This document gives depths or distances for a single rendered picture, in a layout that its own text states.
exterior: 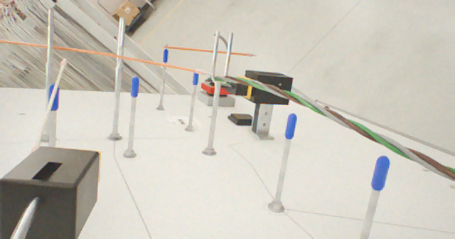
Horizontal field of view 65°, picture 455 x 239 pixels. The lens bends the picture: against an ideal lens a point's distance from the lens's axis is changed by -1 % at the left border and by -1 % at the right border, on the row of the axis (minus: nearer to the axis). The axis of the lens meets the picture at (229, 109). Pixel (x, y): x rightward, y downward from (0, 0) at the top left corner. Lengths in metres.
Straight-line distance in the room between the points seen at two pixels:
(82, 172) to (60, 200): 0.02
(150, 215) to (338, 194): 0.19
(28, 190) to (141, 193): 0.16
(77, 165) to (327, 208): 0.23
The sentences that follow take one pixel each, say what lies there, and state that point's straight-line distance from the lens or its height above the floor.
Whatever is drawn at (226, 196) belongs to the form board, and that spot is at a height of 1.21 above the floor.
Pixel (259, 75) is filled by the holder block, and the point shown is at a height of 1.18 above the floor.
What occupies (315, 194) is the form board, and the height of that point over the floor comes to 1.13.
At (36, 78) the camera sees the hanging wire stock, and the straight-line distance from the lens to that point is 1.21.
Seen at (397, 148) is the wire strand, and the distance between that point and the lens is 0.24.
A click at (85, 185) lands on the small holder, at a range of 0.19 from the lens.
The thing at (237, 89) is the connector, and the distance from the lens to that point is 0.48.
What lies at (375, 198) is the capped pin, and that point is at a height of 1.21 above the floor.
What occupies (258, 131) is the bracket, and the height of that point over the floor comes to 1.11.
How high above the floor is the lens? 1.41
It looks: 29 degrees down
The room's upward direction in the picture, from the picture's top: 47 degrees counter-clockwise
